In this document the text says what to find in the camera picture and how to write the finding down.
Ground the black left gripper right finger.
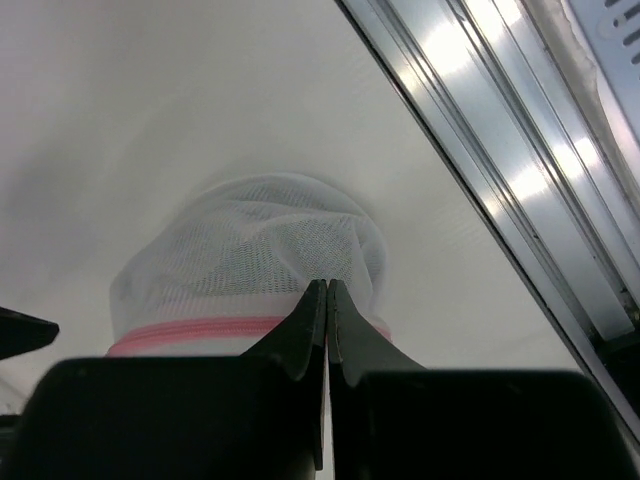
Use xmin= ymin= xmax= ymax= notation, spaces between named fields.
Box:
xmin=327 ymin=281 xmax=631 ymax=479

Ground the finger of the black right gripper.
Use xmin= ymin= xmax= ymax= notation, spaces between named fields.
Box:
xmin=0 ymin=307 xmax=59 ymax=358

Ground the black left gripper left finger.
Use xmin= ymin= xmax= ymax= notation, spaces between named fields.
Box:
xmin=14 ymin=280 xmax=327 ymax=479

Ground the white slotted cable duct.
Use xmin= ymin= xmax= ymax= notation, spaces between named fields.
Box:
xmin=570 ymin=0 xmax=639 ymax=102

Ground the white mesh pink-trimmed laundry bag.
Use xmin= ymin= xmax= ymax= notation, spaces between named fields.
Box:
xmin=108 ymin=173 xmax=387 ymax=357

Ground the aluminium frame rail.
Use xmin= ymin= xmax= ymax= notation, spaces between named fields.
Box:
xmin=343 ymin=1 xmax=639 ymax=431

